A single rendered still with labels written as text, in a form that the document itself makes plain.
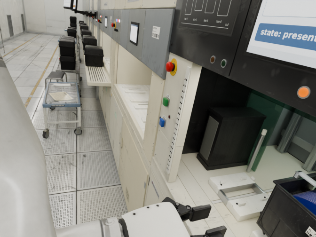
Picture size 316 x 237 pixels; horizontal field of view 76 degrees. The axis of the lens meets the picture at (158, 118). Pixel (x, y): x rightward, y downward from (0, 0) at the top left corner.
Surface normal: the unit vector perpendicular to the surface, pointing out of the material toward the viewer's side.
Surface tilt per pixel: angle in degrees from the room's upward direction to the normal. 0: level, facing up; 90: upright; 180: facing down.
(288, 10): 90
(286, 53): 90
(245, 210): 0
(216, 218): 0
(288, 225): 90
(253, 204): 0
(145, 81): 90
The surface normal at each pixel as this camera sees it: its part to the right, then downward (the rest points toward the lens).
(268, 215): -0.93, 0.03
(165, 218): 0.20, -0.90
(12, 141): 0.87, -0.13
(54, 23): 0.33, 0.44
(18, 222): 0.26, -0.62
